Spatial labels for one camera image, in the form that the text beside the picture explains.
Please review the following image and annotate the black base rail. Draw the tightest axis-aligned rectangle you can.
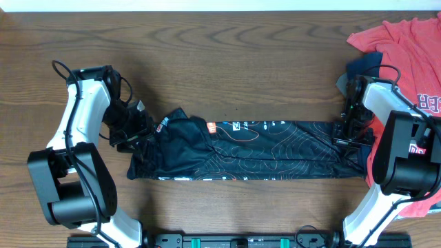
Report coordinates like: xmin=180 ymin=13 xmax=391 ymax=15
xmin=66 ymin=228 xmax=413 ymax=248

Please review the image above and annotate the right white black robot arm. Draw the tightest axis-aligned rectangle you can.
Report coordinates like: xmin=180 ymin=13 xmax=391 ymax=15
xmin=342 ymin=75 xmax=440 ymax=247

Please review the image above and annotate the grey garment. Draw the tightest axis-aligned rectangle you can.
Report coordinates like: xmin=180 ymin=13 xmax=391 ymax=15
xmin=336 ymin=73 xmax=349 ymax=98

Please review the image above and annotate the black orange-patterned jersey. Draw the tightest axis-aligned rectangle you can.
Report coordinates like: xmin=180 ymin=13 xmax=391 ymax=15
xmin=127 ymin=108 xmax=371 ymax=180

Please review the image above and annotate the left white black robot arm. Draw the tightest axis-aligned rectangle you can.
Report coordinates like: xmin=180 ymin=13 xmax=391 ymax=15
xmin=27 ymin=65 xmax=154 ymax=247

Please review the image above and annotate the red printed t-shirt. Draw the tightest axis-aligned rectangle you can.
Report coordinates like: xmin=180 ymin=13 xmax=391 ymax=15
xmin=347 ymin=12 xmax=440 ymax=218

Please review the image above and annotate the navy blue garment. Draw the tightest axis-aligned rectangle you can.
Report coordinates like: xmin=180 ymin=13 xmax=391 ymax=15
xmin=346 ymin=52 xmax=383 ymax=80

